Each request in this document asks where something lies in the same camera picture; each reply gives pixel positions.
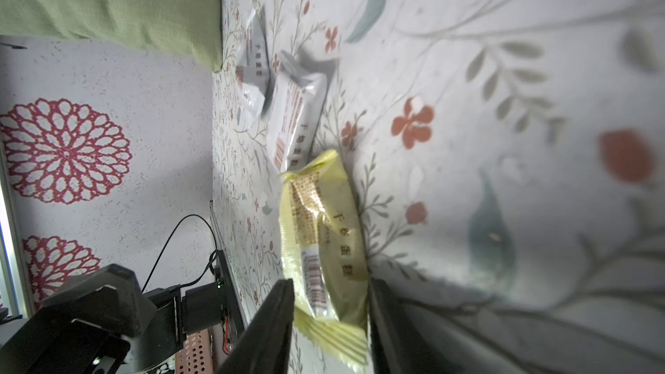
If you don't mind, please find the green pillow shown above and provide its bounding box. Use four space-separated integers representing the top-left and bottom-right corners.
1 0 223 72

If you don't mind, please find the white cookie packet right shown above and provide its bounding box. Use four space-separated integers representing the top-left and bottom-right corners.
266 51 327 174

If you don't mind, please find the white cookie packet left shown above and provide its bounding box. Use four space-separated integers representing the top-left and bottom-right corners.
235 9 270 127

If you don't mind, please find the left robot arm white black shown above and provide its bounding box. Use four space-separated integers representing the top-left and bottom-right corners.
1 264 230 373

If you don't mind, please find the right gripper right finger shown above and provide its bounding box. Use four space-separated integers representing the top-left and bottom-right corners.
369 279 452 374

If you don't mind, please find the white cookie packet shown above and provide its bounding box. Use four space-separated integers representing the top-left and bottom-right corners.
266 51 327 174
235 9 270 127

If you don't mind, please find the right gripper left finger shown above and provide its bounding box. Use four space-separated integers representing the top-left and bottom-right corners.
216 279 295 374

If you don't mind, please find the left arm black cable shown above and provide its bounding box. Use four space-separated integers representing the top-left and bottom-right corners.
139 213 220 294

